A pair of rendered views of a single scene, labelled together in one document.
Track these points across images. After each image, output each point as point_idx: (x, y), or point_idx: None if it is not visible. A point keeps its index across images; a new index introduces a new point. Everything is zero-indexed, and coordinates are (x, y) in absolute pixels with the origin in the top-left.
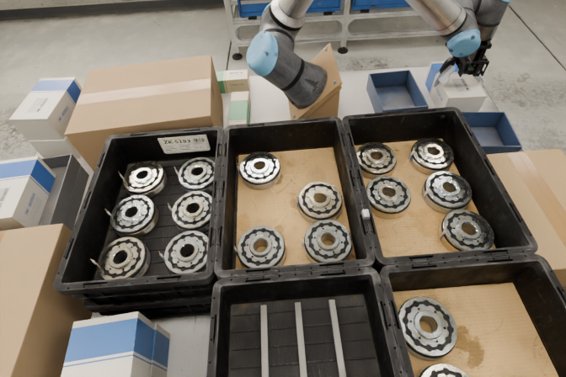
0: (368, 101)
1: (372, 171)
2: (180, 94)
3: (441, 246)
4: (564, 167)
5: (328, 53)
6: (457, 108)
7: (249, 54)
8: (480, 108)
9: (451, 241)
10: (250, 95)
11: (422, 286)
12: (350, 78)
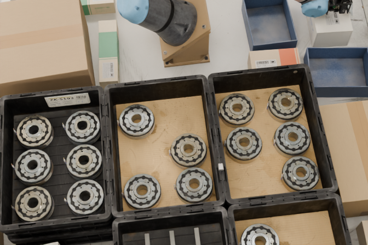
0: (242, 25)
1: (233, 122)
2: (55, 44)
3: (281, 185)
4: None
5: None
6: (327, 39)
7: (120, 1)
8: (353, 35)
9: (287, 182)
10: (117, 18)
11: (262, 216)
12: None
